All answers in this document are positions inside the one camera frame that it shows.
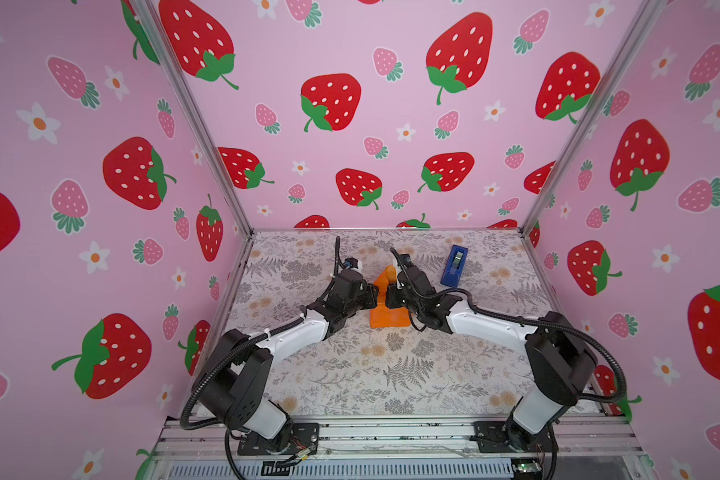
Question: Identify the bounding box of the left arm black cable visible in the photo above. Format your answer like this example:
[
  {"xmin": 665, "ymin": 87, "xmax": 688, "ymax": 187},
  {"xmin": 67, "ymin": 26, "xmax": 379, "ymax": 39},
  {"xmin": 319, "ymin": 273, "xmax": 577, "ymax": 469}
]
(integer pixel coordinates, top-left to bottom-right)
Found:
[{"xmin": 179, "ymin": 235, "xmax": 344, "ymax": 432}]

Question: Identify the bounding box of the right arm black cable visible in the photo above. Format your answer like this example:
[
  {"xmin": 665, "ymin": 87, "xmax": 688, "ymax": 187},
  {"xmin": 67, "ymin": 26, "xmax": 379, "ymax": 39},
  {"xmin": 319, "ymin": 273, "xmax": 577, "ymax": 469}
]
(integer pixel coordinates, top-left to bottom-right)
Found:
[{"xmin": 389, "ymin": 247, "xmax": 628, "ymax": 404}]

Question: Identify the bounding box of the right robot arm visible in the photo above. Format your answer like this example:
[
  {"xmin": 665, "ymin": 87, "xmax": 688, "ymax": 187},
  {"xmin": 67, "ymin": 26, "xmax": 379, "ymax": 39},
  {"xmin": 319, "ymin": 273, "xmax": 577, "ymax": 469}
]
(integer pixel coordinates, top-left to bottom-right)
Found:
[{"xmin": 385, "ymin": 265, "xmax": 597, "ymax": 437}]

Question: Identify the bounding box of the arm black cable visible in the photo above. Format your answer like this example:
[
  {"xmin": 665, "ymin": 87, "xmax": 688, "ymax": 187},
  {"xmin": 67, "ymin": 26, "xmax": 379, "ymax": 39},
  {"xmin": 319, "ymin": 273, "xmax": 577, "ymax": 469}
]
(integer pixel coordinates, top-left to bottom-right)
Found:
[
  {"xmin": 179, "ymin": 235, "xmax": 344, "ymax": 432},
  {"xmin": 389, "ymin": 247, "xmax": 628, "ymax": 404}
]

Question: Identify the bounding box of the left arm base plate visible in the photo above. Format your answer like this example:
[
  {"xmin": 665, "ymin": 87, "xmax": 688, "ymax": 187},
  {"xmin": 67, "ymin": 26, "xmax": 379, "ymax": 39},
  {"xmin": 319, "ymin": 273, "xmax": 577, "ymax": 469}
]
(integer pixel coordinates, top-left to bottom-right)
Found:
[{"xmin": 236, "ymin": 421, "xmax": 320, "ymax": 456}]

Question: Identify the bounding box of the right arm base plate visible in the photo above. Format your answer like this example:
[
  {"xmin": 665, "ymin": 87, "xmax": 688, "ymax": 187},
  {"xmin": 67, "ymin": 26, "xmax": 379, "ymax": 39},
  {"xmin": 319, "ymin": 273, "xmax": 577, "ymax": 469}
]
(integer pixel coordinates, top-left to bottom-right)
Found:
[{"xmin": 469, "ymin": 420, "xmax": 559, "ymax": 454}]

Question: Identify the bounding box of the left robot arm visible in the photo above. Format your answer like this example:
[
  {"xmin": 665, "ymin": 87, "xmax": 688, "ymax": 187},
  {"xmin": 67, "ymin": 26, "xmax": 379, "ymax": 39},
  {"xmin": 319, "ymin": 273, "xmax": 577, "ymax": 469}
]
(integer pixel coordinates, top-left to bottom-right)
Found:
[{"xmin": 180, "ymin": 268, "xmax": 379, "ymax": 450}]

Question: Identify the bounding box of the aluminium front rail frame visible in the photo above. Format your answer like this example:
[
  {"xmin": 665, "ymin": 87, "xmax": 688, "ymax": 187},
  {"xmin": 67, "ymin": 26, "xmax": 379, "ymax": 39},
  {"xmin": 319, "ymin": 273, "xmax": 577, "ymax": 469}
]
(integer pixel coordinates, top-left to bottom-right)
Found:
[{"xmin": 143, "ymin": 414, "xmax": 654, "ymax": 479}]

